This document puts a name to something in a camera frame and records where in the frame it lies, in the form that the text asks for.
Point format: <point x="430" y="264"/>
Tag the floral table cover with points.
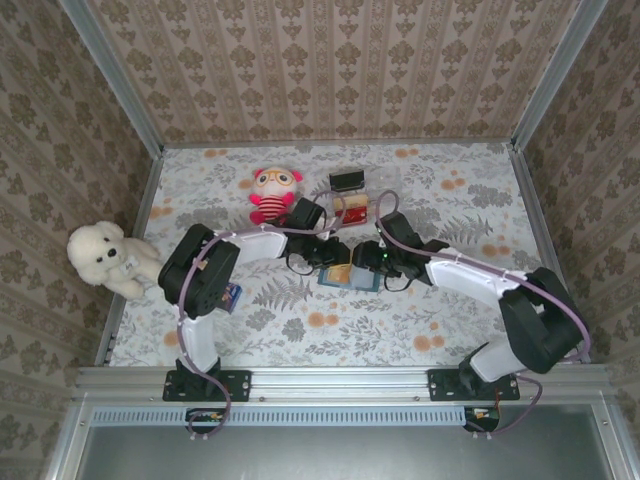
<point x="350" y="325"/>

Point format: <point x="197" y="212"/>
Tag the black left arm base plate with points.
<point x="240" y="385"/>

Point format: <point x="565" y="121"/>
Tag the small dark blue box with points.
<point x="234" y="297"/>

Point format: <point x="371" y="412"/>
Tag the pink-eared plush doll with glasses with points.
<point x="275" y="185"/>

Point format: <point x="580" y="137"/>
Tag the aluminium table side rail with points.
<point x="144" y="197"/>
<point x="532" y="200"/>

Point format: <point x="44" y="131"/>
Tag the small black box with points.
<point x="347" y="181"/>

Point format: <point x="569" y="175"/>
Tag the white teddy bear plush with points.
<point x="97" y="250"/>

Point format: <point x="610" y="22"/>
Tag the long aluminium mounting rail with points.
<point x="340" y="382"/>

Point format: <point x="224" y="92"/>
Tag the red box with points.
<point x="356" y="216"/>

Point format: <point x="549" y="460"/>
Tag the gold plastic card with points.
<point x="356" y="200"/>

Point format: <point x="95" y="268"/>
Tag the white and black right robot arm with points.
<point x="465" y="275"/>

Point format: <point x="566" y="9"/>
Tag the black base electronics box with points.
<point x="480" y="417"/>
<point x="202" y="417"/>

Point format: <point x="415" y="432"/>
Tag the thin aluminium table edge rail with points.
<point x="225" y="145"/>

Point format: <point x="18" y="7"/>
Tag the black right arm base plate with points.
<point x="442" y="385"/>

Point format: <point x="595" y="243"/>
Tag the grey sheet metal panel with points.
<point x="350" y="455"/>

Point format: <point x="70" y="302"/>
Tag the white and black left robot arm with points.
<point x="255" y="245"/>

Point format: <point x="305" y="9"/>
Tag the orange plastic card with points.
<point x="337" y="276"/>

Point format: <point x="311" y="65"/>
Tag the aluminium corner post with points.
<point x="119" y="85"/>
<point x="556" y="75"/>

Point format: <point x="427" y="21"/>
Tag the blue-grey notebook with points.
<point x="362" y="282"/>

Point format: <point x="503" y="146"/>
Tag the clear acrylic card stand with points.
<point x="385" y="192"/>

